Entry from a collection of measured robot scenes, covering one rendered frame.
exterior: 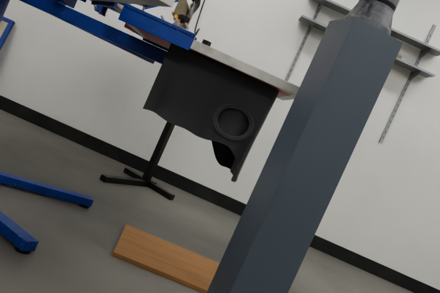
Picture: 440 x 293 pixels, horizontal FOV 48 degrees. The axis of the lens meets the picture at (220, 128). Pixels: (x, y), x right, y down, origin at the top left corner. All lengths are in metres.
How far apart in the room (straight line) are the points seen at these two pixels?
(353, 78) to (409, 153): 3.04
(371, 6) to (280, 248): 0.79
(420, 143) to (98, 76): 2.83
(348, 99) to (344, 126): 0.08
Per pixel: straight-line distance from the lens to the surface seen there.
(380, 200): 4.52
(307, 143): 1.50
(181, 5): 2.09
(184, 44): 1.94
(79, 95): 4.39
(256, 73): 1.94
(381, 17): 1.61
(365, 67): 1.56
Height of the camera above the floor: 0.79
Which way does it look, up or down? 2 degrees down
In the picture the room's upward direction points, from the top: 24 degrees clockwise
